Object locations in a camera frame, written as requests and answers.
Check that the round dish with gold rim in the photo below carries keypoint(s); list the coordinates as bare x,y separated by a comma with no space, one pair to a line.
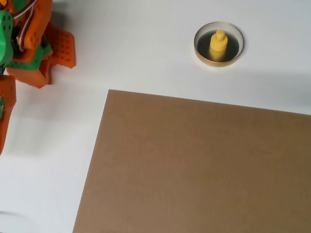
217,63

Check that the brown cardboard sheet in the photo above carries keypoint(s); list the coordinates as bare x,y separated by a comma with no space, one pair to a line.
202,177

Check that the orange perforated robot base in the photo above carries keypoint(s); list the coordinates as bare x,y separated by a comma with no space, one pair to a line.
64,49

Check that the small yellow plastic piece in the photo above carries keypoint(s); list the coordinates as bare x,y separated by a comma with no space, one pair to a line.
218,43

